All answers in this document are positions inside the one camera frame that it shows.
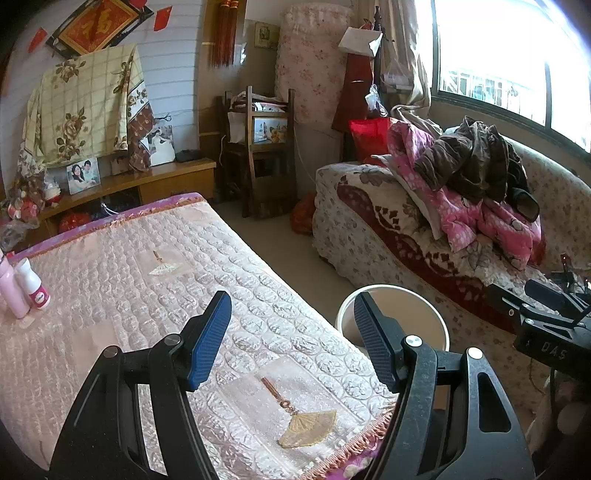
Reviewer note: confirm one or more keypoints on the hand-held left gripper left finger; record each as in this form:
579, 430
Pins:
210, 341

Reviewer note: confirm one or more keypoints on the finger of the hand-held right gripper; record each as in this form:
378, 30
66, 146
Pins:
512, 307
554, 295

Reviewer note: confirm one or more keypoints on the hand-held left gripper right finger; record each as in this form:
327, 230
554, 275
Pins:
376, 337

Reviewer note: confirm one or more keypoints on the white bucket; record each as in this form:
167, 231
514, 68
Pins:
415, 314

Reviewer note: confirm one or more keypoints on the black garment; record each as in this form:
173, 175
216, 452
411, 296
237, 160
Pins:
526, 203

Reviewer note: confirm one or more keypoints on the maroon patterned blanket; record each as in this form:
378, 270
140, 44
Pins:
401, 240

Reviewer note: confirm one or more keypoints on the pink floral clothes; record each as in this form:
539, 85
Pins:
452, 212

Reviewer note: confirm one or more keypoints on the floral covered sofa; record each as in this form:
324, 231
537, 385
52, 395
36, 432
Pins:
332, 230

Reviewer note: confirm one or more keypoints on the orange red floor bag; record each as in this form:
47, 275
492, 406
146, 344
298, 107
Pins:
304, 214

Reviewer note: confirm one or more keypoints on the brown jacket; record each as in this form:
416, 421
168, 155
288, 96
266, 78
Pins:
471, 157

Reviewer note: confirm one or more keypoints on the low wooden cabinet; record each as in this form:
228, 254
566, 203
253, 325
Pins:
175, 180

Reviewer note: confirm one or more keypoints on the white bottle pink label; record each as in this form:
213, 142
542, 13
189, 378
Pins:
34, 288

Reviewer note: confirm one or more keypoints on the wooden chair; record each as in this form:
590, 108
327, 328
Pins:
250, 152

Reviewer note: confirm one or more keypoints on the wedding photo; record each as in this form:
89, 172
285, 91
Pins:
161, 145

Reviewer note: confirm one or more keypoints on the framed couple photo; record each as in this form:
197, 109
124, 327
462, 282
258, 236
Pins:
83, 174

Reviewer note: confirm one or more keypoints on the floral printed box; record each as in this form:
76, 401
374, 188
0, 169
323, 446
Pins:
272, 130

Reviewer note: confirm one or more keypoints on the heap of colourful packets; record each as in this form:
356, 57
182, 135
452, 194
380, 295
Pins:
25, 203

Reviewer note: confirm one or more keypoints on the dark red hanging garment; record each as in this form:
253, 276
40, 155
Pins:
353, 97

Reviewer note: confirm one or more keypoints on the window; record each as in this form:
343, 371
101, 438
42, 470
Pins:
498, 46

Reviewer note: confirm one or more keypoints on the clear plastic bag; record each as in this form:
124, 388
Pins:
397, 78

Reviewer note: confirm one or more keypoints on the yellow checked floral cloth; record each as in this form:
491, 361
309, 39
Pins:
87, 92

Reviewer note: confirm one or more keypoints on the beige curtain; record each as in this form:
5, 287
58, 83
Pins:
415, 46

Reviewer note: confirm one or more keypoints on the rolled floral mattress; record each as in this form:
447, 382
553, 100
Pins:
314, 60

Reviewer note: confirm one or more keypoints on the white paper bag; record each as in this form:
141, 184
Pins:
360, 41

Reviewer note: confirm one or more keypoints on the red hanging tassel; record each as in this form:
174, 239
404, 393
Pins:
225, 37

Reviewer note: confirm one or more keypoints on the small wall picture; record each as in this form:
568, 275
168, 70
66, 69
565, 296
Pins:
267, 36

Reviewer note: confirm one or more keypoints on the red paper wall decoration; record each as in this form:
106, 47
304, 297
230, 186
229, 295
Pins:
38, 39
162, 18

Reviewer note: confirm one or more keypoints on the framed red wall picture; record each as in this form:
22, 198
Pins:
99, 23

